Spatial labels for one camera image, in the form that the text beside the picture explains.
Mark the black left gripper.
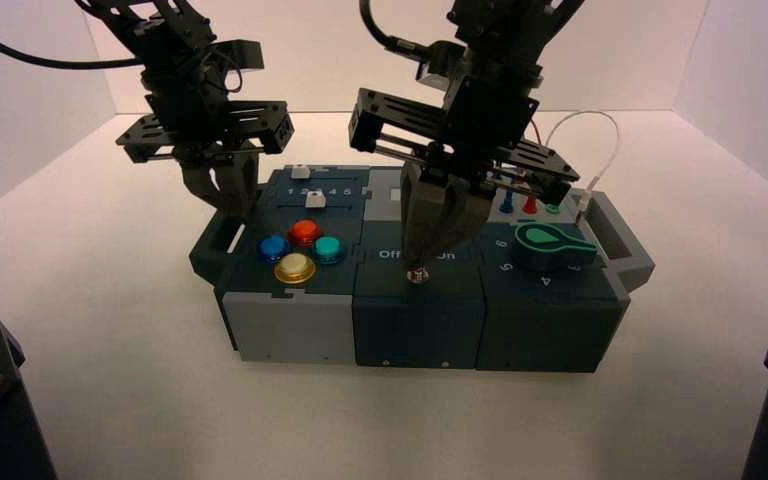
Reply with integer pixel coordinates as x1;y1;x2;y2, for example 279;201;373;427
116;51;295;219

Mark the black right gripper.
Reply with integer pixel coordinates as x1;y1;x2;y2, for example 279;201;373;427
348;46;581;269

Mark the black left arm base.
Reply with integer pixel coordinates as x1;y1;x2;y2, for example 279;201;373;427
0;313;60;480

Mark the blue round push button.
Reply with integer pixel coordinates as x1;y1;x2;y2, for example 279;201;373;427
258;235;292;264

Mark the red round push button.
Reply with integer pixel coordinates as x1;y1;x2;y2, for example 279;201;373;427
287;219;324;248

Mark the green rotary pointer knob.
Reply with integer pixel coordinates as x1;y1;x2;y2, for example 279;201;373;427
513;221;599;274

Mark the teal and grey control box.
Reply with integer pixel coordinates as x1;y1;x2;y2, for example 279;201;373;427
188;162;657;374

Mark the yellow round push button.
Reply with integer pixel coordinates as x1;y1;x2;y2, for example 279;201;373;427
273;252;318;286

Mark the teal round push button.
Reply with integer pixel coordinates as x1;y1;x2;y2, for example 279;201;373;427
311;236;348;266

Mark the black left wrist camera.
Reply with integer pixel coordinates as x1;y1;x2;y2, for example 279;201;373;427
212;39;266;73

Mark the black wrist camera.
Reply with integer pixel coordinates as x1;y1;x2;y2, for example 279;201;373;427
415;39;469;91
212;39;266;73

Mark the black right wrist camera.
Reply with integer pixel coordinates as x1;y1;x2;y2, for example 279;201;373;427
415;39;469;91

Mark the white looped cable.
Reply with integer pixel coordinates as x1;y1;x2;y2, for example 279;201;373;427
545;109;622;221

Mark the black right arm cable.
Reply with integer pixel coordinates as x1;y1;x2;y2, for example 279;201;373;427
358;0;426;62

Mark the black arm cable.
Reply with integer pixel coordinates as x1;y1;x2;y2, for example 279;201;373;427
0;11;145;72
358;0;426;62

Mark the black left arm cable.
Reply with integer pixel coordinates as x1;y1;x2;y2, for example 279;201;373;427
0;11;145;72

